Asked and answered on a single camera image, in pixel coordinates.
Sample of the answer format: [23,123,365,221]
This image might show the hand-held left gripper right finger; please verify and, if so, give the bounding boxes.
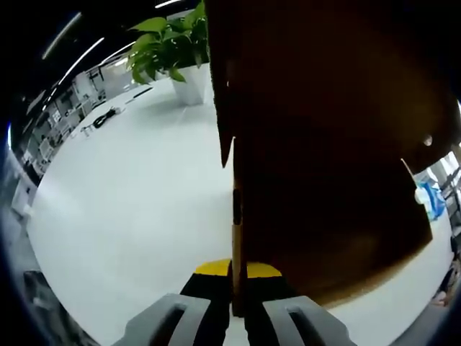
[244,262,353,346]

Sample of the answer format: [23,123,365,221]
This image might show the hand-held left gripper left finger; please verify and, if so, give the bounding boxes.
[122,258,233,346]

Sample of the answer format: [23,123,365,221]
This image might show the brown cardboard shoe box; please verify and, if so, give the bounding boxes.
[204,0,461,319]

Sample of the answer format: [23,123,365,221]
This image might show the blue plastic soft bag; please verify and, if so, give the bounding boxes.
[413,179,447,221]

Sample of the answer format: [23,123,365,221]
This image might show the thin black bar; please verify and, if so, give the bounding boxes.
[125,86,152,105]

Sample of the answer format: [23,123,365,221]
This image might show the green plant in white pot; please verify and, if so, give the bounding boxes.
[126,0,214,106]

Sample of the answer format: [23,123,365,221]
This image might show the ceiling light strip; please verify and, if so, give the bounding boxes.
[57,35,105,86]
[41,12,83,61]

